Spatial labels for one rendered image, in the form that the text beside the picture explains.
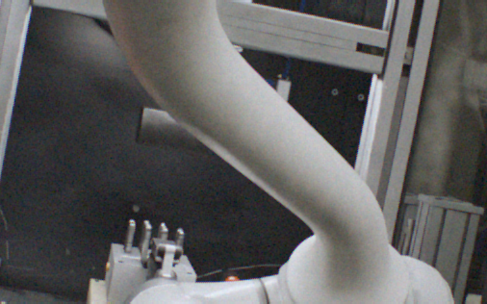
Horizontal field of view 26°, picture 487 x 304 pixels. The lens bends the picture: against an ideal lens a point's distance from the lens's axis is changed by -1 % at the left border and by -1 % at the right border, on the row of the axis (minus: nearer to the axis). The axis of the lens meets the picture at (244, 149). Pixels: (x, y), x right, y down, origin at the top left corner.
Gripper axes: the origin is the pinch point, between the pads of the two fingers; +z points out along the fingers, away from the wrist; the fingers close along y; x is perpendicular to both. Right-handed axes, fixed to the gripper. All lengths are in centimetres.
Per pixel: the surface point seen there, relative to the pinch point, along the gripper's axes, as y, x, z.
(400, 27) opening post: 33.2, -19.3, -14.6
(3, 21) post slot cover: 25.7, 20.7, -14.4
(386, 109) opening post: 24.6, -19.5, -14.3
